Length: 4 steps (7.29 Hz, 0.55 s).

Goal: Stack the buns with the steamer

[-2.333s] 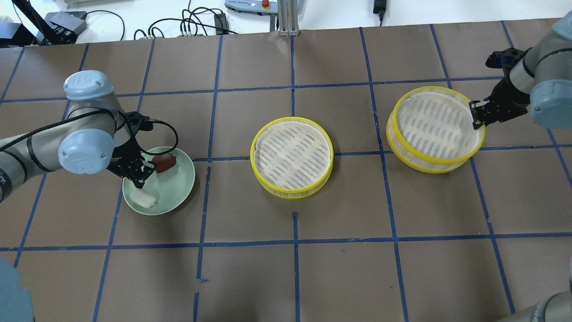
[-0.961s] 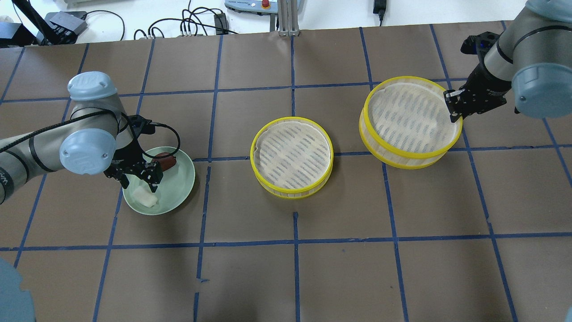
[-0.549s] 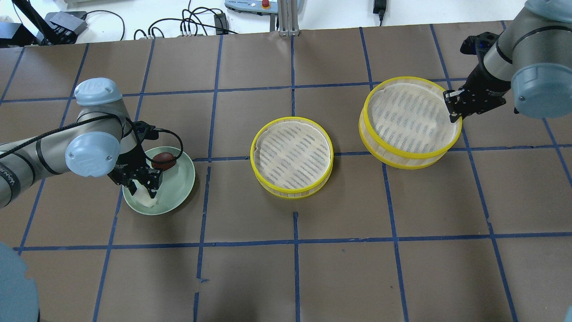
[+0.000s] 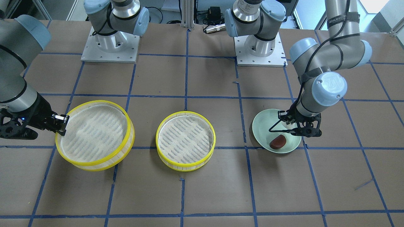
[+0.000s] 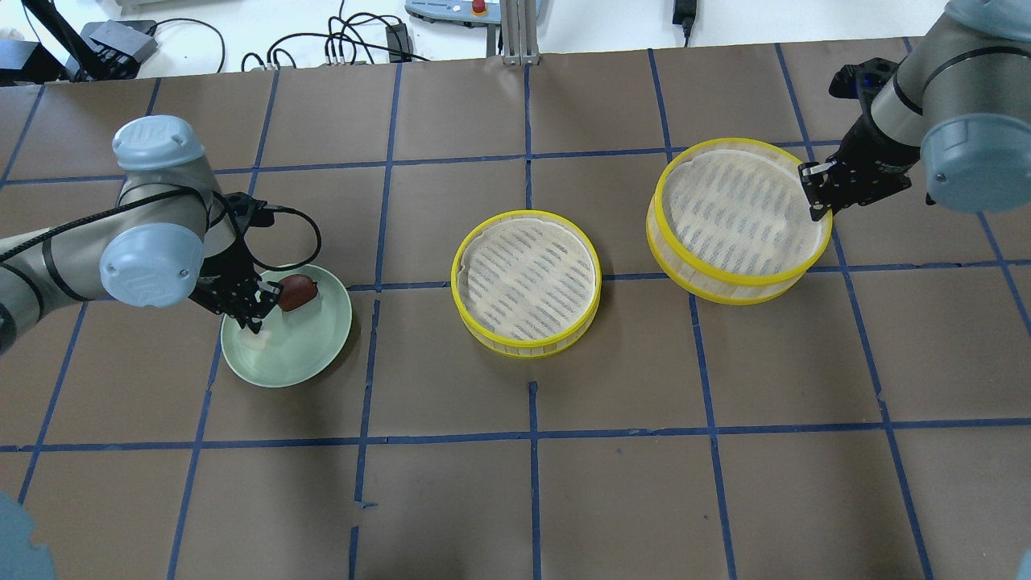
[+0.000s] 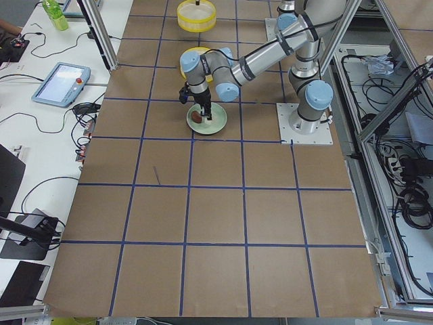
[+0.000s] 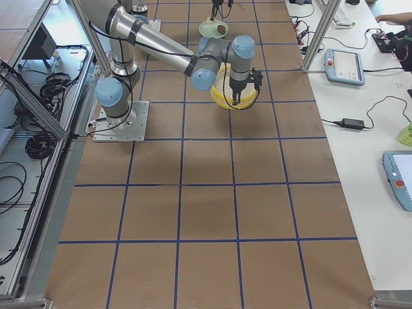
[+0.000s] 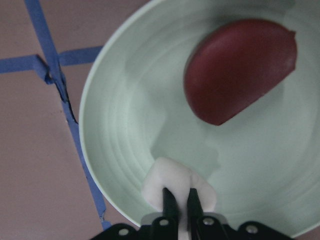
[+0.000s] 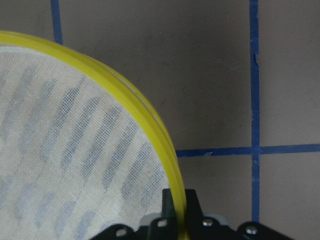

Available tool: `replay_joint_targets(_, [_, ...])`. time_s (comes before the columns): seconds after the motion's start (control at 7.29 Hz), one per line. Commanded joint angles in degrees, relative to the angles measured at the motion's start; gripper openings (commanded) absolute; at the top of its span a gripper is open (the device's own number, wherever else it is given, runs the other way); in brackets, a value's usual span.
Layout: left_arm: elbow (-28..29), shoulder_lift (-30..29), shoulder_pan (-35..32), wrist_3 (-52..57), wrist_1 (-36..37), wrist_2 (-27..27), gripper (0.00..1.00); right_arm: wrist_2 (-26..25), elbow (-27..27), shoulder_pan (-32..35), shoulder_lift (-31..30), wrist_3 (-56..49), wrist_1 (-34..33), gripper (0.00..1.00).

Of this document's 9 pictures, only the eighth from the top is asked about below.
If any brown bun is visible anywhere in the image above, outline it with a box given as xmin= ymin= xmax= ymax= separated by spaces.
xmin=183 ymin=19 xmax=298 ymax=126

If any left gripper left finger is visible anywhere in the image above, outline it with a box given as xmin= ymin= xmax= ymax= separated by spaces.
xmin=161 ymin=188 xmax=180 ymax=240

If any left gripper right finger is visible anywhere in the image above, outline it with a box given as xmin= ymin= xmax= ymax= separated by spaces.
xmin=187 ymin=188 xmax=206 ymax=240

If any light green plate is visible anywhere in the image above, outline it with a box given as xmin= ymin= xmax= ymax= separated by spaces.
xmin=79 ymin=0 xmax=320 ymax=237

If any white bun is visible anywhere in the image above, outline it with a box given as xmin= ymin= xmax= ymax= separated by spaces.
xmin=141 ymin=157 xmax=217 ymax=240

